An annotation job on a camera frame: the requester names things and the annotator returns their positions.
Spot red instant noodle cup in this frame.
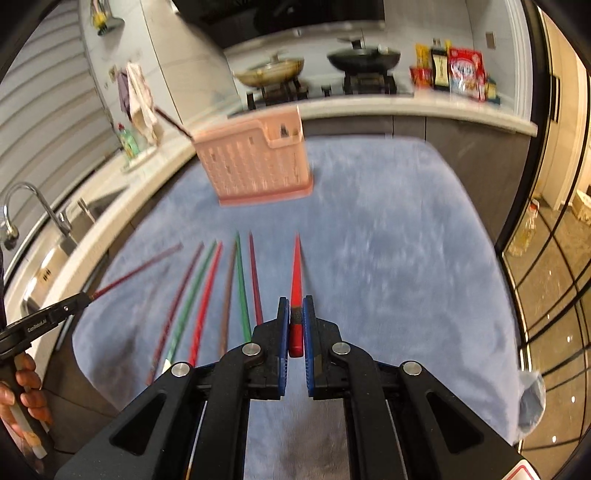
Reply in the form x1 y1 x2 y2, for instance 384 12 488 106
410 67 435 90

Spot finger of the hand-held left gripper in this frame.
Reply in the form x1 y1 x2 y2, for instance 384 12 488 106
50 292 92 325

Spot pink perforated utensil holder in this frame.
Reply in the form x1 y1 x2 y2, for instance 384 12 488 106
191 105 315 207

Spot purple hanging cloth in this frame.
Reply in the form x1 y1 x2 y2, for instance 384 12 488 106
115 69 134 114

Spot window blind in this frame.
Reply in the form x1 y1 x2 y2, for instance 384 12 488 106
0 0 116 185

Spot green chopstick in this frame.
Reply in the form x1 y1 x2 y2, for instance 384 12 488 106
235 232 252 341

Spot plastic oil bottle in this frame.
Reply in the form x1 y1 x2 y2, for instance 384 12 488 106
508 198 541 257

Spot beige hanging cloth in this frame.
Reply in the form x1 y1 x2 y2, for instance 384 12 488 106
126 62 158 144

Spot black range hood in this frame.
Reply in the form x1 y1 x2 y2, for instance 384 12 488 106
171 0 386 49

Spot brown chopstick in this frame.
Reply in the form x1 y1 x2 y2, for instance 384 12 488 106
221 242 238 357

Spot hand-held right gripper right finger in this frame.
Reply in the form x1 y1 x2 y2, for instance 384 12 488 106
302 295 541 480

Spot metal kitchen faucet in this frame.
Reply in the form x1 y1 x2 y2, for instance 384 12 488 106
2 182 73 252

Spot dark packet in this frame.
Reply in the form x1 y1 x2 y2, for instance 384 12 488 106
430 39 451 90

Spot green dish soap bottle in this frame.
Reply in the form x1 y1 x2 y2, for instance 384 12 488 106
117 124 141 160

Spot red snack bag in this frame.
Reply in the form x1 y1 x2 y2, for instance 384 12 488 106
447 47 485 100

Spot person's left hand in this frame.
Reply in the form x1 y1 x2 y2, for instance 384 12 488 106
0 353 52 444

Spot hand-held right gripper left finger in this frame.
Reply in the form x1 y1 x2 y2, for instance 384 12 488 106
55 298 291 480

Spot black frying pan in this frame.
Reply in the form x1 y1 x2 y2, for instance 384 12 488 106
327 39 402 75

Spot black gas stove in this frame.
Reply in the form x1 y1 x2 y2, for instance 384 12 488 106
228 74 414 114

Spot wok with lid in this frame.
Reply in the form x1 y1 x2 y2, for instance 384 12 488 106
233 53 306 88

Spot red green chopsticks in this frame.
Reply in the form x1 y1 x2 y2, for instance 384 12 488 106
161 240 218 372

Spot blue plush blanket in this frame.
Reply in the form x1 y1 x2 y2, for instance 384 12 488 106
71 136 548 480

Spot black framed glass door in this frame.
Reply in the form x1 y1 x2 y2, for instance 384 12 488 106
496 0 591 462

